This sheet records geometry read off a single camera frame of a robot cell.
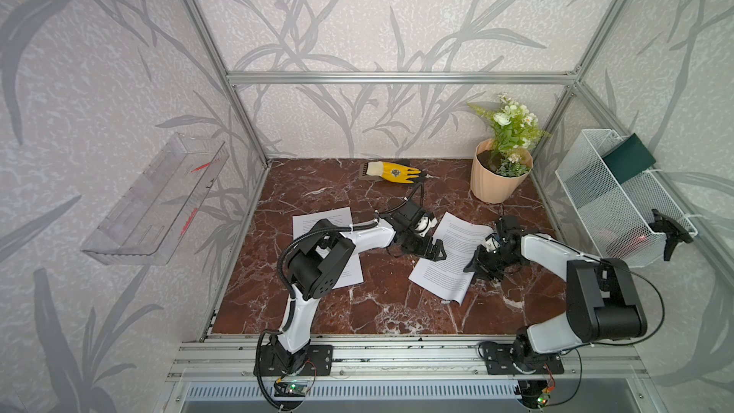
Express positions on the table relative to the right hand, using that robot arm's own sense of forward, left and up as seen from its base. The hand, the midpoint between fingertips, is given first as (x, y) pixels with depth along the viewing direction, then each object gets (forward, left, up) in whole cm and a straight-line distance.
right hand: (465, 268), depth 89 cm
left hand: (+3, +9, +2) cm, 10 cm away
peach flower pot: (+26, -11, +9) cm, 30 cm away
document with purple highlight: (+21, +43, -2) cm, 48 cm away
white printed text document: (+11, 0, -1) cm, 11 cm away
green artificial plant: (+33, -17, +27) cm, 45 cm away
